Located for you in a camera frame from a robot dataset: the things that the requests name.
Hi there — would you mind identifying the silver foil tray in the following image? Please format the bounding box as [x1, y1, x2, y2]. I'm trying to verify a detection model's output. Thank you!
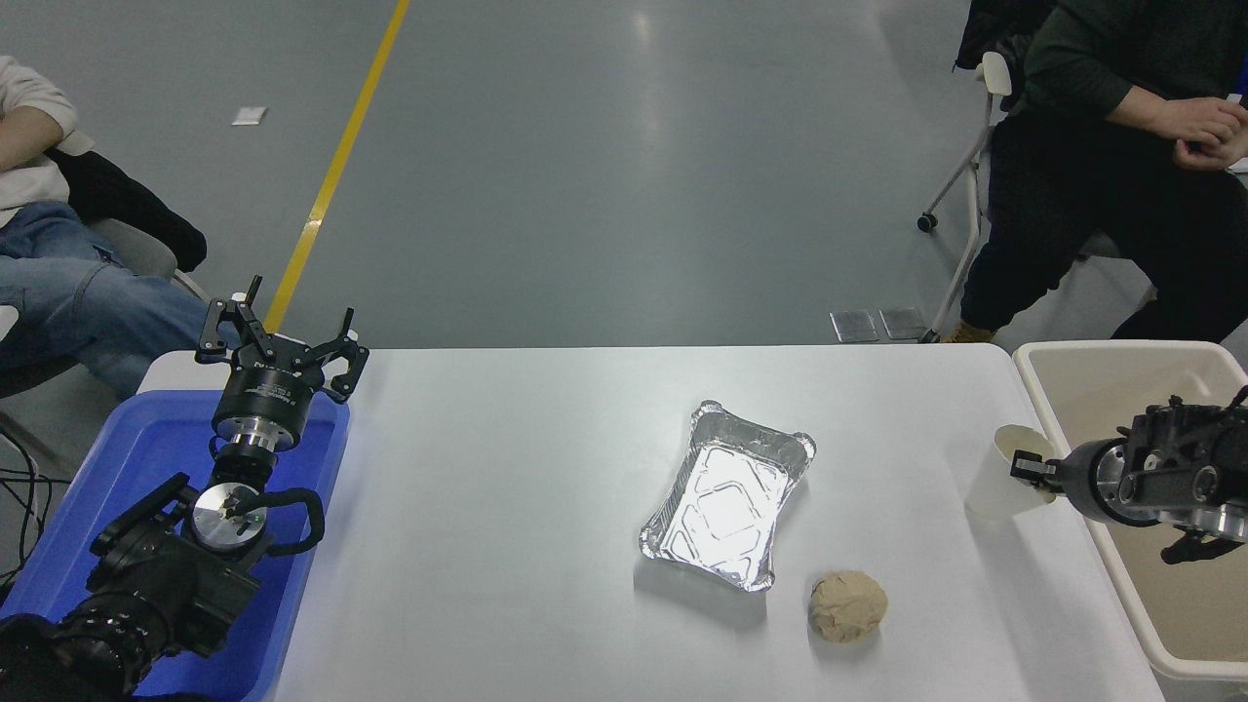
[639, 400, 818, 594]

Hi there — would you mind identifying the black garment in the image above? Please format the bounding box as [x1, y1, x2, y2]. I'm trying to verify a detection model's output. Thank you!
[49, 146, 208, 272]
[955, 0, 1054, 71]

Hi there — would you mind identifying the white wheeled chair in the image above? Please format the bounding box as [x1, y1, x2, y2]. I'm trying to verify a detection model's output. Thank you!
[916, 51, 1015, 344]

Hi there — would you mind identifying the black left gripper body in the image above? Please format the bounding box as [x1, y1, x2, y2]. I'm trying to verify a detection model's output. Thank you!
[213, 349, 321, 432]

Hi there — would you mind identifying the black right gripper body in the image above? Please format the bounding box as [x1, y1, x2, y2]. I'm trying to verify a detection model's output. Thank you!
[1058, 441, 1112, 523]

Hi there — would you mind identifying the large pale bin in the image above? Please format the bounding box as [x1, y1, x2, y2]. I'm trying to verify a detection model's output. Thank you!
[1014, 340, 1248, 683]

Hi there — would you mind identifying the person's left hand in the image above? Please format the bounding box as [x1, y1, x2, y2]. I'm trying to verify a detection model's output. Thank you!
[1175, 136, 1248, 174]

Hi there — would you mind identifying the white paper cup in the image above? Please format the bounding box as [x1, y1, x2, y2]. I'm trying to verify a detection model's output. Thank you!
[965, 425, 1061, 521]

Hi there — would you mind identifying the black cable bundle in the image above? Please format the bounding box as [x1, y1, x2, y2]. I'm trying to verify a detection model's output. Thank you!
[0, 429, 50, 586]

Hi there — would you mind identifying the blue plastic tray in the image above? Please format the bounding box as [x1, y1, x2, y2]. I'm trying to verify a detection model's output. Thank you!
[0, 388, 352, 702]

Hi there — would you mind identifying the person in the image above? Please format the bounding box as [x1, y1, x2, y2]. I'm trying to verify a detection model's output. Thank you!
[941, 0, 1248, 344]
[0, 56, 235, 401]

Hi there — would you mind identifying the crumpled tan paper ball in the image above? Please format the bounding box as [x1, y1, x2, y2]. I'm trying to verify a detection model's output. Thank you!
[808, 569, 890, 644]

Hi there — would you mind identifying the person's right hand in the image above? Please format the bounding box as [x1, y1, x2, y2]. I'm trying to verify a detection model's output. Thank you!
[1158, 97, 1248, 147]

